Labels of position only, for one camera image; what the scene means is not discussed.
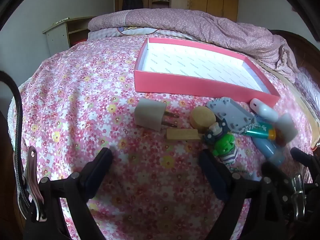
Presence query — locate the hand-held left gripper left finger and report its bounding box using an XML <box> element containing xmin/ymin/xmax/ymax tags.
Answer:
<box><xmin>24</xmin><ymin>147</ymin><xmax>113</xmax><ymax>240</ymax></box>

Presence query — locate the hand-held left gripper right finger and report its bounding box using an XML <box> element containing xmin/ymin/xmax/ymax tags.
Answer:
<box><xmin>199</xmin><ymin>149</ymin><xmax>283</xmax><ymax>240</ymax></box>

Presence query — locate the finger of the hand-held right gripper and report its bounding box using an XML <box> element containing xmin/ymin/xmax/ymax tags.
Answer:
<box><xmin>261</xmin><ymin>161</ymin><xmax>285</xmax><ymax>182</ymax></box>
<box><xmin>291</xmin><ymin>147</ymin><xmax>320</xmax><ymax>174</ymax></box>

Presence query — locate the white bottle with grey cap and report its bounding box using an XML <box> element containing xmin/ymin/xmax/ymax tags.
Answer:
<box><xmin>269</xmin><ymin>112</ymin><xmax>298</xmax><ymax>147</ymax></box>

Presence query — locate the green toy figure keychain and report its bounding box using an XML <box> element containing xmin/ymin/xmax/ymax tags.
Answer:
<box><xmin>204</xmin><ymin>120</ymin><xmax>237</xmax><ymax>167</ymax></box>

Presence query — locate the green printed small case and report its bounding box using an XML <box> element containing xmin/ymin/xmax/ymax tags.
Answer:
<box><xmin>244</xmin><ymin>121</ymin><xmax>272</xmax><ymax>139</ymax></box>

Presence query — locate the small wooden block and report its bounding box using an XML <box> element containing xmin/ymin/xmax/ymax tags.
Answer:
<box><xmin>166</xmin><ymin>127</ymin><xmax>202</xmax><ymax>141</ymax></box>

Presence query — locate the curved blue plastic tool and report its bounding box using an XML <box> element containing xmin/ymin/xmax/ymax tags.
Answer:
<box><xmin>250</xmin><ymin>98</ymin><xmax>278</xmax><ymax>122</ymax></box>

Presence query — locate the grey plastic studded plate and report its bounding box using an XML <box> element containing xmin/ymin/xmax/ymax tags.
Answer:
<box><xmin>206</xmin><ymin>97</ymin><xmax>255</xmax><ymax>134</ymax></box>

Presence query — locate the white power adapter plug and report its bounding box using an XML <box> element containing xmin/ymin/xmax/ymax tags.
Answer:
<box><xmin>134</xmin><ymin>98</ymin><xmax>180</xmax><ymax>132</ymax></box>

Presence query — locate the pink cardboard box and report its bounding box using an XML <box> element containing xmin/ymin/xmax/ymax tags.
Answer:
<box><xmin>134</xmin><ymin>37</ymin><xmax>281</xmax><ymax>108</ymax></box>

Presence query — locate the metal spring clip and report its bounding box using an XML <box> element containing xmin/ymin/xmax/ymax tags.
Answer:
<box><xmin>287</xmin><ymin>172</ymin><xmax>307</xmax><ymax>220</ymax></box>
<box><xmin>15</xmin><ymin>146</ymin><xmax>48</xmax><ymax>222</ymax></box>

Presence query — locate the pink floral bed sheet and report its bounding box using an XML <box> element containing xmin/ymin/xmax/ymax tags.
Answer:
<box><xmin>7</xmin><ymin>34</ymin><xmax>315</xmax><ymax>240</ymax></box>

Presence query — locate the purple fluffy cloth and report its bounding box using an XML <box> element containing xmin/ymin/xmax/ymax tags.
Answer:
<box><xmin>295</xmin><ymin>67</ymin><xmax>320</xmax><ymax>100</ymax></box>

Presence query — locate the dark wooden headboard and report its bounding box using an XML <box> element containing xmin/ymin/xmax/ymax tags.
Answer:
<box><xmin>271</xmin><ymin>29</ymin><xmax>320</xmax><ymax>80</ymax></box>

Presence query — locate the wooden nightstand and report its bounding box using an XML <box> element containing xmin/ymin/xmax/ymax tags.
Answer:
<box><xmin>42</xmin><ymin>16</ymin><xmax>97</xmax><ymax>57</ymax></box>

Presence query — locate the cartoon printed sheet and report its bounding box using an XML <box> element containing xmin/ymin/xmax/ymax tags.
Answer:
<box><xmin>87</xmin><ymin>26</ymin><xmax>190</xmax><ymax>40</ymax></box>

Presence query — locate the pink quilt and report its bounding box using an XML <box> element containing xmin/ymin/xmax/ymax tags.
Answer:
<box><xmin>88</xmin><ymin>8</ymin><xmax>300</xmax><ymax>77</ymax></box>

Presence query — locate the black stitched strap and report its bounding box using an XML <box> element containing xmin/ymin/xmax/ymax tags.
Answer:
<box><xmin>0</xmin><ymin>70</ymin><xmax>32</xmax><ymax>217</ymax></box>

